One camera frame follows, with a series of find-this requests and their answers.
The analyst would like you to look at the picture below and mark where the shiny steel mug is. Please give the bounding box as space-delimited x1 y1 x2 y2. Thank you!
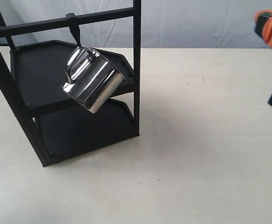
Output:
62 46 125 114

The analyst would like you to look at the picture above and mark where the black metal shelf rack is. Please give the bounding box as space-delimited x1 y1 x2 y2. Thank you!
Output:
0 0 141 167

